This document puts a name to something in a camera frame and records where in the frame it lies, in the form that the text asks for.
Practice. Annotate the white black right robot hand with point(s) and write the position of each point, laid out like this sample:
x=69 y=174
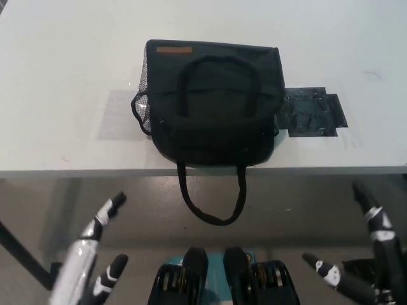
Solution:
x=386 y=254

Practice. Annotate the black soft travel bag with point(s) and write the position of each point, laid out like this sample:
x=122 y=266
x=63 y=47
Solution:
x=216 y=127

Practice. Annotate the robot legs and base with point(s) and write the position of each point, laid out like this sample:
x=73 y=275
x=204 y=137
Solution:
x=197 y=279

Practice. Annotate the black metal table leg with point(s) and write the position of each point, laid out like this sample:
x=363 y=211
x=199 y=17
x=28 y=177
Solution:
x=22 y=251

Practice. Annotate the black tape patch on table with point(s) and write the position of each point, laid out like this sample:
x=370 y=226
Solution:
x=308 y=114

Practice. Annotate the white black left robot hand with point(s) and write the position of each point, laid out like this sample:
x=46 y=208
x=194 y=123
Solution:
x=79 y=267

